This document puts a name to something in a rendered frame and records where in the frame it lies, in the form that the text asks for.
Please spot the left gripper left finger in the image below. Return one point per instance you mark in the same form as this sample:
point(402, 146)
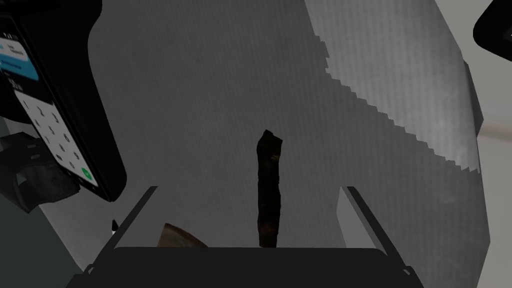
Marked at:
point(128, 220)

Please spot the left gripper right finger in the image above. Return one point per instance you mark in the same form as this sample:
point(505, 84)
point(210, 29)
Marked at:
point(360, 224)

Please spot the brown flat piece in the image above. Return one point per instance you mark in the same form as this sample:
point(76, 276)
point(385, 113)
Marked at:
point(178, 238)

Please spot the dark brown stick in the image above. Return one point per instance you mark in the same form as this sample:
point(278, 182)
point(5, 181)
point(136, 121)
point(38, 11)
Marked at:
point(269, 192)

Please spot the black terminal stand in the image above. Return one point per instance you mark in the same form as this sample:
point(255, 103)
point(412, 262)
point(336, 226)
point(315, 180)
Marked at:
point(36, 180)

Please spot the black keypad payment terminal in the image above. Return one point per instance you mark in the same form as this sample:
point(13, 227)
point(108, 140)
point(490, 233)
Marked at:
point(86, 120)

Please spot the grey table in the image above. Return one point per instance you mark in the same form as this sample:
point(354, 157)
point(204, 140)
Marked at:
point(200, 100)

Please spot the black rounded object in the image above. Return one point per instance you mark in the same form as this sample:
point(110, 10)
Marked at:
point(496, 32)

